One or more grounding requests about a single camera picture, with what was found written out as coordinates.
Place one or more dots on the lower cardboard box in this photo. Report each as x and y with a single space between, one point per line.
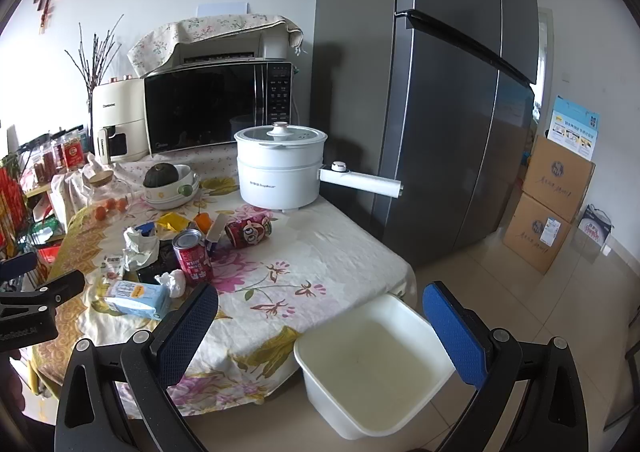
536 233

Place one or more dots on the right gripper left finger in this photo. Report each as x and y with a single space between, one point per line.
91 416

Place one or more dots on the yellow snack wrapper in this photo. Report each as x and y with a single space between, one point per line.
172 221

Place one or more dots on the blue white box on cartons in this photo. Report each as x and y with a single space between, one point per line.
574 127

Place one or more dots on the orange mandarin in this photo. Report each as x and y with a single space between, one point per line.
203 222

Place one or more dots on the grey refrigerator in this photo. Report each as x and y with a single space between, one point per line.
436 94

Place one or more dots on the white plastic bin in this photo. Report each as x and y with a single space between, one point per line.
369 371

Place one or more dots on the red cartoon can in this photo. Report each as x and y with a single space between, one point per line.
248 231

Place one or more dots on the white tissue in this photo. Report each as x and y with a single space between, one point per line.
174 281

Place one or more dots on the dark green squash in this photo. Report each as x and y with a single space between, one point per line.
161 174

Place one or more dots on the blue biscuit box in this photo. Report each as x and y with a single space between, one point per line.
143 300

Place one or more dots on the floral tablecloth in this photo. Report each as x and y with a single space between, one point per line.
316 264

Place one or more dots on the upper cardboard box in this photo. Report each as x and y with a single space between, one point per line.
558 178

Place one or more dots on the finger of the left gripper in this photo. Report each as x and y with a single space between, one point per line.
53 294
17 266

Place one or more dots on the small blue white carton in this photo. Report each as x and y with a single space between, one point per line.
215 232

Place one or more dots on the floral cover cloth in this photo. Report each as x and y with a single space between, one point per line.
155 49

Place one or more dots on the black microwave oven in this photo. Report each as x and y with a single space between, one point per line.
205 103

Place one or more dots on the cardboard box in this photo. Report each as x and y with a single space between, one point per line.
558 178
536 233

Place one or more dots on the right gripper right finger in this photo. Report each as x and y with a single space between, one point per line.
552 414

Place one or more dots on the plastic bag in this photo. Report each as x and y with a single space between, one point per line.
141 248

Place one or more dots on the white electric pot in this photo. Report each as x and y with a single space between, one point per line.
280 167

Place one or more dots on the white bowl stack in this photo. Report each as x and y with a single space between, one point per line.
174 194

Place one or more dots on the black plastic tray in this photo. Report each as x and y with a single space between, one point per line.
166 262

